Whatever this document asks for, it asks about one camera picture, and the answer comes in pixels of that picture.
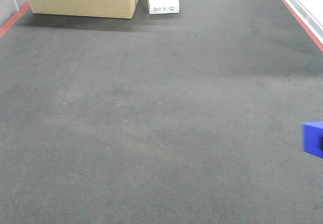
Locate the blue plastic block part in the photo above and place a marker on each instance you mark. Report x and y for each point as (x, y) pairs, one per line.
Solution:
(312, 138)

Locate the conveyor right side rail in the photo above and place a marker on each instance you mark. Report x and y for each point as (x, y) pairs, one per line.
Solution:
(309, 15)

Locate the conveyor rail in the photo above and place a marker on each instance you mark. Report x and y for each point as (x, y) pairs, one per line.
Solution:
(14, 18)
(309, 15)

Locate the conveyor left side rail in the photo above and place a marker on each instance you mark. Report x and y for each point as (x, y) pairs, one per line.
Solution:
(14, 18)

